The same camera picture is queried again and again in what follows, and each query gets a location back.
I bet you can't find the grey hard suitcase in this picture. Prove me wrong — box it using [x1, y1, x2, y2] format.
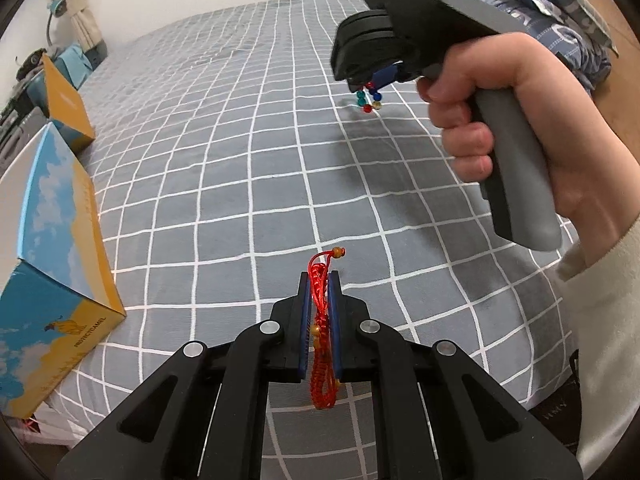
[0, 105, 48, 176]

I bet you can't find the blue patterned blanket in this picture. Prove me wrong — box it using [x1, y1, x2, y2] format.
[435, 0, 621, 92]

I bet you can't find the beige curtain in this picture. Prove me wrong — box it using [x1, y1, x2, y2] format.
[52, 0, 104, 54]

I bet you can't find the teal hard suitcase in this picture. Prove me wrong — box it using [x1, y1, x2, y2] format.
[50, 42, 108, 87]

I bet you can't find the multicoloured bead bracelet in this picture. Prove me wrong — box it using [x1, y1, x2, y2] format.
[355, 80, 384, 114]

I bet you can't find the teal desk lamp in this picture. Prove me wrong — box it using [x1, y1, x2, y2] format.
[47, 0, 72, 51]

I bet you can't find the bed with grey checked sheet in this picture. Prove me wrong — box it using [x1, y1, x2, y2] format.
[30, 0, 601, 480]

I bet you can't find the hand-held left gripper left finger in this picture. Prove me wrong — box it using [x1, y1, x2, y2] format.
[55, 271, 313, 480]

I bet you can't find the person's right hand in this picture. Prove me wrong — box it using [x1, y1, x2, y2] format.
[417, 32, 640, 267]

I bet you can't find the blue and yellow cardboard box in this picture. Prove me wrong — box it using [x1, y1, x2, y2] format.
[0, 52, 127, 419]

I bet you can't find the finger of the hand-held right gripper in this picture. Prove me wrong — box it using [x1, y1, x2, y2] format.
[370, 62, 402, 96]

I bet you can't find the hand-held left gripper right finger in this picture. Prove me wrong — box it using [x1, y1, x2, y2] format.
[327, 270, 584, 480]

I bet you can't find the red braided cord bracelet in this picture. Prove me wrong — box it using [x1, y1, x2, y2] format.
[306, 246, 347, 410]

